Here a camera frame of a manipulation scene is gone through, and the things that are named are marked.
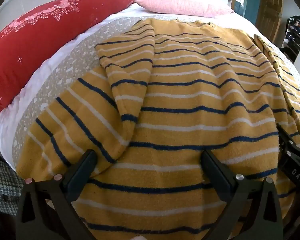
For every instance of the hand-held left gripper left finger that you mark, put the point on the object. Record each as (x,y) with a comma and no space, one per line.
(82,170)

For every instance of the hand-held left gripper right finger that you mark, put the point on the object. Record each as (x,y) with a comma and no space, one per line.
(215,170)

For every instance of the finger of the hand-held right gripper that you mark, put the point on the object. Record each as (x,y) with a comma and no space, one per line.
(286,147)

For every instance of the yellow striped sweater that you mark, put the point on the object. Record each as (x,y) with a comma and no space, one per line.
(185,100)

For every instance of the houndstooth cloth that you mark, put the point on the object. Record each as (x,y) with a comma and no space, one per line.
(2,182)

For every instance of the white bed sheet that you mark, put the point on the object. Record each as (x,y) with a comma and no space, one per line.
(5,130)

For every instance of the cluttered white shelf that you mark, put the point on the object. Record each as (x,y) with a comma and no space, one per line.
(296,40)

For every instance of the grey dotted bedspread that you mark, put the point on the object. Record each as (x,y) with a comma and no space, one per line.
(72,60)

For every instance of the red floral pillow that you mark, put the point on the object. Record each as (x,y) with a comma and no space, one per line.
(45,37)

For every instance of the wooden door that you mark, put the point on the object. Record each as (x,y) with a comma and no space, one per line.
(268,10)

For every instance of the pink pillow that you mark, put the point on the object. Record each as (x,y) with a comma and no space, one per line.
(182,1)

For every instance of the white headboard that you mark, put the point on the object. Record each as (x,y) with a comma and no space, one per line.
(15,2)

